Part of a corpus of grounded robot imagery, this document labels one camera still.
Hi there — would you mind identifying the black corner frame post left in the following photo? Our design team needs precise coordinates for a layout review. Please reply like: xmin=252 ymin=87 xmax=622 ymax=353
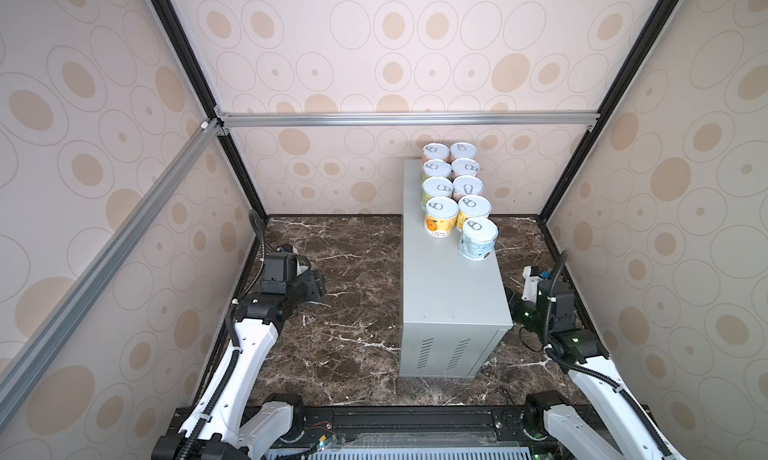
xmin=149 ymin=0 xmax=269 ymax=224

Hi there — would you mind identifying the black corner frame post right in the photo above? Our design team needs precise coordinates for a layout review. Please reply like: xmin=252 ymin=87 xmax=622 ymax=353
xmin=538 ymin=0 xmax=682 ymax=226

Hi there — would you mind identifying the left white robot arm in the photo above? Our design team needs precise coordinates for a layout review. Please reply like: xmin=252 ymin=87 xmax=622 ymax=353
xmin=151 ymin=245 xmax=326 ymax=459

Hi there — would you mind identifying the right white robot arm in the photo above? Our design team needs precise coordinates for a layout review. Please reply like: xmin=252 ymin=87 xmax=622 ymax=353
xmin=510 ymin=272 xmax=683 ymax=459

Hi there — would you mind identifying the white red labelled can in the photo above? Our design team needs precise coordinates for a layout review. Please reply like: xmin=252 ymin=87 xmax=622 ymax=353
xmin=451 ymin=158 xmax=481 ymax=179

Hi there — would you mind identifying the light blue labelled can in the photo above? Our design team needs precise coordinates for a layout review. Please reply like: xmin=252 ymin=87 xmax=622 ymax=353
xmin=458 ymin=217 xmax=498 ymax=261

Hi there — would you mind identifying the silver aluminium crossbar back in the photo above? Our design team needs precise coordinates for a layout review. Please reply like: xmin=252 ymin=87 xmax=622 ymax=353
xmin=220 ymin=110 xmax=600 ymax=129

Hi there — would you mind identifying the silver aluminium bar left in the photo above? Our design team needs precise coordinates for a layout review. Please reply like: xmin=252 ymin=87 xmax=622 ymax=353
xmin=1 ymin=119 xmax=223 ymax=428

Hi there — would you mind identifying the yellow orange labelled can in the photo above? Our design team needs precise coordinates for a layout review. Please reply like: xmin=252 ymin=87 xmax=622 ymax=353
xmin=424 ymin=197 xmax=459 ymax=238

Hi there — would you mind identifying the purple pink labelled can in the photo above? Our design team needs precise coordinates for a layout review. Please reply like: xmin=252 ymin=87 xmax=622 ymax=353
xmin=452 ymin=175 xmax=484 ymax=202

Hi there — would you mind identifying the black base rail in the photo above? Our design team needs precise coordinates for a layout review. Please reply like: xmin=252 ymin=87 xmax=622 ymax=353
xmin=161 ymin=404 xmax=673 ymax=460

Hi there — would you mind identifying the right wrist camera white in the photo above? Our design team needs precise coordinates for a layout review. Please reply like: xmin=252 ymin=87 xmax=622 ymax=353
xmin=522 ymin=266 xmax=550 ymax=302

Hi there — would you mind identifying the black corner frame post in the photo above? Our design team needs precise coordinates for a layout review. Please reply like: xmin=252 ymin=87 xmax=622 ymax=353
xmin=538 ymin=0 xmax=682 ymax=226
xmin=149 ymin=0 xmax=269 ymax=224

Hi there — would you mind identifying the lime green labelled can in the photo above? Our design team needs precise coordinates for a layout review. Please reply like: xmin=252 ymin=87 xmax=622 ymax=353
xmin=422 ymin=177 xmax=453 ymax=204

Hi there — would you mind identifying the grey metal cabinet box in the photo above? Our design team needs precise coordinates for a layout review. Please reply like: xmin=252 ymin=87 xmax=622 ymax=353
xmin=399 ymin=159 xmax=513 ymax=379

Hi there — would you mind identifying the orange tomato labelled can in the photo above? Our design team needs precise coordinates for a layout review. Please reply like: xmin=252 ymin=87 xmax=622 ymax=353
xmin=450 ymin=142 xmax=477 ymax=162

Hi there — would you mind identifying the pink orange labelled can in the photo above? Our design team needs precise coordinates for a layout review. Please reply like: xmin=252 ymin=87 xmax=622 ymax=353
xmin=421 ymin=143 xmax=450 ymax=163

